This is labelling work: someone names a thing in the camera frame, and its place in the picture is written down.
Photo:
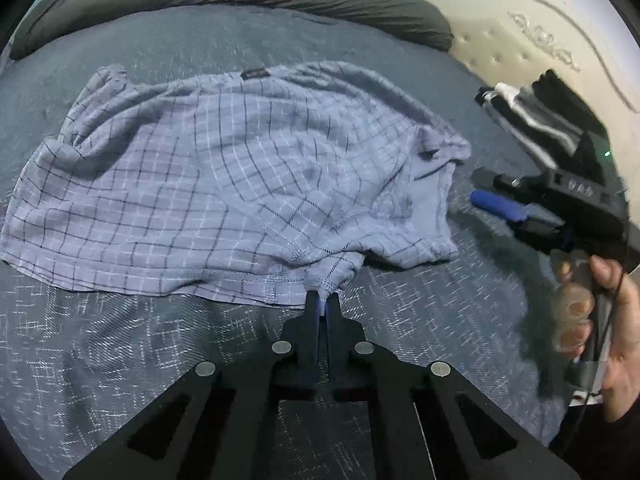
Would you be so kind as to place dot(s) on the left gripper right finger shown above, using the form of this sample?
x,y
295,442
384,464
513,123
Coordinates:
x,y
429,422

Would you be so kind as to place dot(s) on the person's right hand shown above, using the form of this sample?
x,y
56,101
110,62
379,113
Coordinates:
x,y
572,304

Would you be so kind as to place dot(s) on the cream ornate headboard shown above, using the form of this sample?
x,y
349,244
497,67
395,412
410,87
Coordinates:
x,y
585,42

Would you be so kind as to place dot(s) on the black white striped garment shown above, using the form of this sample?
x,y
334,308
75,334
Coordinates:
x,y
554,124

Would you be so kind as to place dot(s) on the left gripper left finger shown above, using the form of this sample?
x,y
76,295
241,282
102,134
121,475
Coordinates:
x,y
216,421

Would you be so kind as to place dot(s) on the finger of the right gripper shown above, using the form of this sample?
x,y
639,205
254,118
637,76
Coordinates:
x,y
517,188
529,230

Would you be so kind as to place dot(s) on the blue plaid boxer shorts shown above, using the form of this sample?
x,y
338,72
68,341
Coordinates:
x,y
253,187

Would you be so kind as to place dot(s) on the dark blue patterned bedspread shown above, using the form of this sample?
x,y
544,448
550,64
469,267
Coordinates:
x,y
77,367

